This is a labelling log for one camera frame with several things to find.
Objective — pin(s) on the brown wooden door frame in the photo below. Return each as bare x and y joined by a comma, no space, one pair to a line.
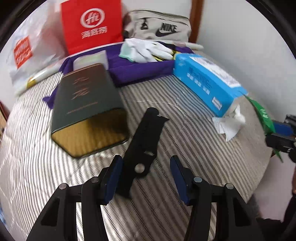
195,19

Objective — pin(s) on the yellow Adidas pouch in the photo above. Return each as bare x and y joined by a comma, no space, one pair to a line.
160,59

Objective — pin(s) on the striped mattress pad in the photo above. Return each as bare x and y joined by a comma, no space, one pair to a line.
32,165

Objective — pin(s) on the dark green tea tin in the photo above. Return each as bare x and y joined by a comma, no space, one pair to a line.
88,113

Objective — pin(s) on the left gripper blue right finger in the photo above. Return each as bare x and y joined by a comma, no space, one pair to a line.
182,179

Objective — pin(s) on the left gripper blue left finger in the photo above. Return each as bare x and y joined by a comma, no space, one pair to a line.
110,180

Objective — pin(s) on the purple towel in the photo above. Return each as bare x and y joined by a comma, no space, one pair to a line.
122,71

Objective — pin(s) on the red Hi paper bag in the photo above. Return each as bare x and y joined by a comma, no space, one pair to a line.
89,24

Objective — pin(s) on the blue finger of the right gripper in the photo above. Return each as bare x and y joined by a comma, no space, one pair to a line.
279,142
283,128

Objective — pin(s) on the white Miniso plastic bag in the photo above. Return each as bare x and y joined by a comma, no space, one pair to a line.
36,43

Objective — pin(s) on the person's right hand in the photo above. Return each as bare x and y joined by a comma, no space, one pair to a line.
294,182

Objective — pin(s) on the beige Nike bag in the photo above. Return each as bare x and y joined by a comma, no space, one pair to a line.
153,25

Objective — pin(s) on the white gloves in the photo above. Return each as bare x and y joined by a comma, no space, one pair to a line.
142,51

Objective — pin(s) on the blue tissue box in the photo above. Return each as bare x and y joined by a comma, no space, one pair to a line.
220,91

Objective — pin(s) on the green wet wipes packet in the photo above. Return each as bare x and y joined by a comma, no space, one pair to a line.
263,117

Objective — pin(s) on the white tissue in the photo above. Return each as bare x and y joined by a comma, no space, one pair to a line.
230,124

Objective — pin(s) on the brown patterned book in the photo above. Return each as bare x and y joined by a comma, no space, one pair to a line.
4,115

